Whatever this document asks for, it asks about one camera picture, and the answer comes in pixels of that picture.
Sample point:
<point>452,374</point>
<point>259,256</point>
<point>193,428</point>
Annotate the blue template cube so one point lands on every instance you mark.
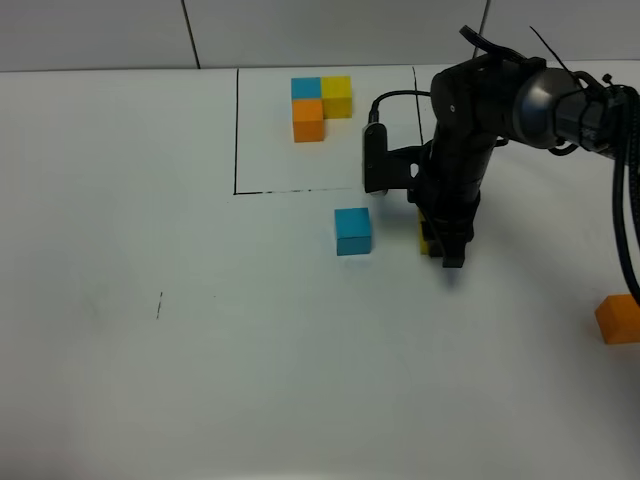
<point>306,88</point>

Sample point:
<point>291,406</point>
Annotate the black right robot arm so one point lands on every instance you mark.
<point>481,103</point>

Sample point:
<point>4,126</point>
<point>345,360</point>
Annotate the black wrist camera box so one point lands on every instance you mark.
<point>374,151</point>

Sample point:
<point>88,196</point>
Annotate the yellow template cube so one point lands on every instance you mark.
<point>337,98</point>

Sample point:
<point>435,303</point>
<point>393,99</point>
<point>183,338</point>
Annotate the orange template cube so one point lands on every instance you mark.
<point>308,120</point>

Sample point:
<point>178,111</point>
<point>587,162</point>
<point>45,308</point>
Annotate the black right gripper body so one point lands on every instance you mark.
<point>451,168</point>

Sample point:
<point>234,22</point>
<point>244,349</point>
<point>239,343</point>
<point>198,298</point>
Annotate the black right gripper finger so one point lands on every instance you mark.
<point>437,251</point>
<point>454,250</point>

